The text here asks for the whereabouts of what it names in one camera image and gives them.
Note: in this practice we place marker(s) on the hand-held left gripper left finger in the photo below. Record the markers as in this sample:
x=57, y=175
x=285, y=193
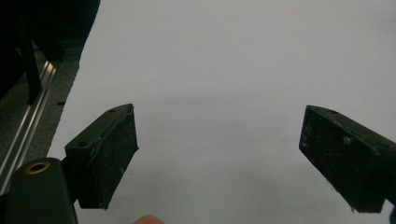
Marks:
x=102, y=155

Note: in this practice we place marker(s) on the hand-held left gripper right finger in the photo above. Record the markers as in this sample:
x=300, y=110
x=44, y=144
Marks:
x=345, y=158

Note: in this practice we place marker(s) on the aluminium rail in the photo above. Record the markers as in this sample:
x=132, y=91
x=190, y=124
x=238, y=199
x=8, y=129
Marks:
x=29, y=124

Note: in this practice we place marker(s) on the black stand post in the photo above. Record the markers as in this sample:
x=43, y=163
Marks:
x=31, y=71

